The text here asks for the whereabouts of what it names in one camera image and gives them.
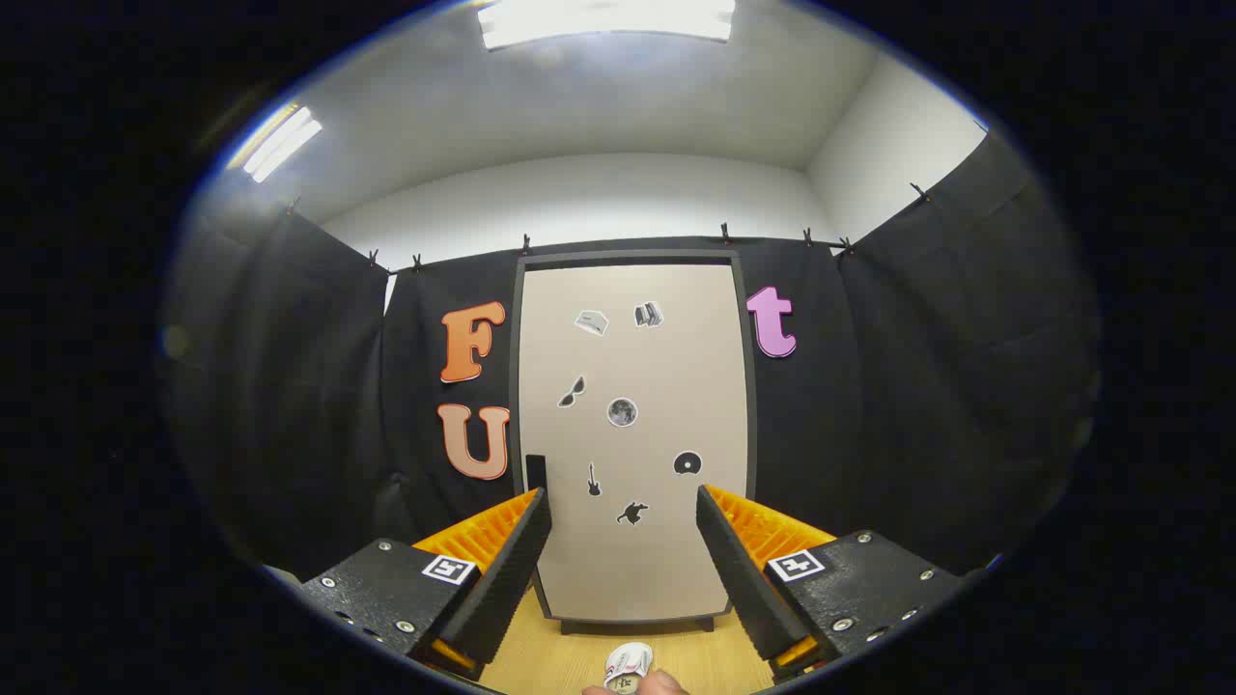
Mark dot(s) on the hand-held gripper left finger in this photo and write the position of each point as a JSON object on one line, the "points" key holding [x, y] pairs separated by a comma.
{"points": [[512, 569]]}

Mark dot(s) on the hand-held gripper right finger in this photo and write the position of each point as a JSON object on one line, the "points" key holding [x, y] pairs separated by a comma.
{"points": [[739, 569]]}

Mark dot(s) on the light grey shoe cabinet door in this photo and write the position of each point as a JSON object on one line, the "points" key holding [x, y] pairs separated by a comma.
{"points": [[657, 560]]}

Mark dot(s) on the white canvas shoe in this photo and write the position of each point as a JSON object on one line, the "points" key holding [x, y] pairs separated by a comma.
{"points": [[630, 662]]}

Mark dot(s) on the dark grey shoe cabinet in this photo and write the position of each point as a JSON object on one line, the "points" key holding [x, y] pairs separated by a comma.
{"points": [[628, 258]]}

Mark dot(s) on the black backdrop cloth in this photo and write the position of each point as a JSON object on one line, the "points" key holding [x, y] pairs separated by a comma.
{"points": [[869, 386]]}

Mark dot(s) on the narrow ceiling light panel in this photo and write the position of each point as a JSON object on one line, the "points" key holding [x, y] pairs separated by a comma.
{"points": [[280, 143]]}

